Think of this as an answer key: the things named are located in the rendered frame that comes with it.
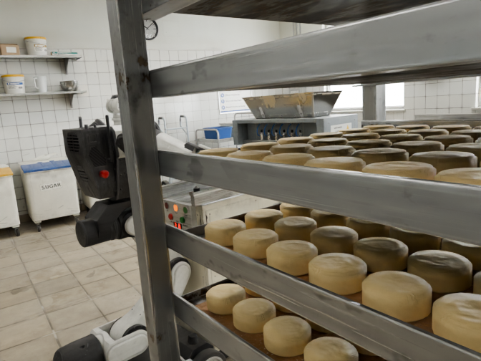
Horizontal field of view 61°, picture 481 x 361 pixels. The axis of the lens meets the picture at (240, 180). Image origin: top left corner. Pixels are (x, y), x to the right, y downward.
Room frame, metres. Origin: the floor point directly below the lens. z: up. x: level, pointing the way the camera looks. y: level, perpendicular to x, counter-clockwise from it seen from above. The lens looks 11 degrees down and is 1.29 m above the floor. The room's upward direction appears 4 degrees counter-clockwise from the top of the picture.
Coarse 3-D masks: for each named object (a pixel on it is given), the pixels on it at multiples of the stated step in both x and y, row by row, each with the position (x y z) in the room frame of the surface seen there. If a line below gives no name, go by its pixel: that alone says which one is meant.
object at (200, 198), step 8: (192, 192) 1.82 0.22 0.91; (200, 192) 1.84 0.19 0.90; (208, 192) 1.87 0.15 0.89; (216, 192) 1.90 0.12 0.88; (224, 192) 1.94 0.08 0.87; (232, 192) 1.97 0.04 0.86; (192, 200) 1.83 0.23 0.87; (200, 200) 1.84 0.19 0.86; (208, 200) 1.87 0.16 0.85; (216, 200) 1.90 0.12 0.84
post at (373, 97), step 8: (368, 88) 0.74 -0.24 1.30; (376, 88) 0.73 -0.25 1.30; (384, 88) 0.74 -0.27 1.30; (368, 96) 0.74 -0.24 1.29; (376, 96) 0.73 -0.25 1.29; (384, 96) 0.74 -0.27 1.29; (368, 104) 0.74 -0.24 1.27; (376, 104) 0.73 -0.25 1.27; (384, 104) 0.74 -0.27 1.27; (368, 112) 0.74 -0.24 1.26; (376, 112) 0.73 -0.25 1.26; (384, 112) 0.74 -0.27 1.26
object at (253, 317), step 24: (216, 288) 0.49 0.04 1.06; (240, 288) 0.49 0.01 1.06; (216, 312) 0.46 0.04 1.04; (240, 312) 0.43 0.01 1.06; (264, 312) 0.42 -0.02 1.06; (288, 312) 0.45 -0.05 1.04; (240, 336) 0.41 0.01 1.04; (264, 336) 0.39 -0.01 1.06; (288, 336) 0.37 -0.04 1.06; (312, 336) 0.40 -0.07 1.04; (336, 336) 0.40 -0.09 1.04; (288, 360) 0.36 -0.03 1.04; (312, 360) 0.33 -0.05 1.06; (336, 360) 0.33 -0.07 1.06; (360, 360) 0.36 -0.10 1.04; (384, 360) 0.35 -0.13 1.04
